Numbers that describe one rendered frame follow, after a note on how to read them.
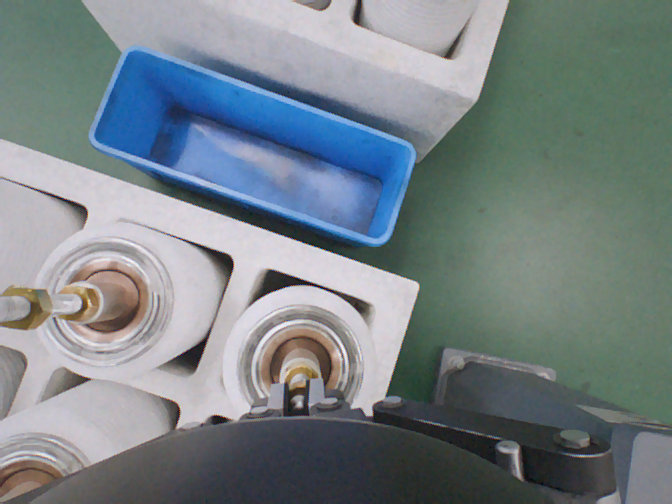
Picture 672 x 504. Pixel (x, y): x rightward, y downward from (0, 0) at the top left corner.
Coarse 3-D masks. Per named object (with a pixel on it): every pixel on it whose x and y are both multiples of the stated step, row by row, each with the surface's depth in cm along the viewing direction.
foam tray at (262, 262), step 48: (0, 144) 31; (48, 192) 33; (96, 192) 31; (144, 192) 31; (192, 240) 31; (240, 240) 32; (288, 240) 32; (240, 288) 31; (336, 288) 32; (384, 288) 32; (0, 336) 30; (384, 336) 32; (48, 384) 30; (144, 384) 30; (192, 384) 30; (384, 384) 32
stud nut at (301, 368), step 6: (294, 366) 21; (300, 366) 20; (306, 366) 20; (288, 372) 20; (294, 372) 20; (300, 372) 20; (306, 372) 20; (312, 372) 20; (288, 378) 20; (312, 378) 20
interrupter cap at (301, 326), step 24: (288, 312) 24; (312, 312) 24; (264, 336) 24; (288, 336) 24; (312, 336) 24; (336, 336) 24; (240, 360) 24; (264, 360) 24; (336, 360) 24; (360, 360) 24; (240, 384) 23; (264, 384) 24; (336, 384) 24; (360, 384) 24
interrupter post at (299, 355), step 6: (288, 354) 24; (294, 354) 23; (300, 354) 22; (306, 354) 23; (312, 354) 24; (288, 360) 22; (294, 360) 21; (300, 360) 21; (306, 360) 21; (312, 360) 22; (282, 366) 22; (288, 366) 21; (312, 366) 21; (318, 366) 22; (282, 372) 21; (318, 372) 21; (282, 378) 21
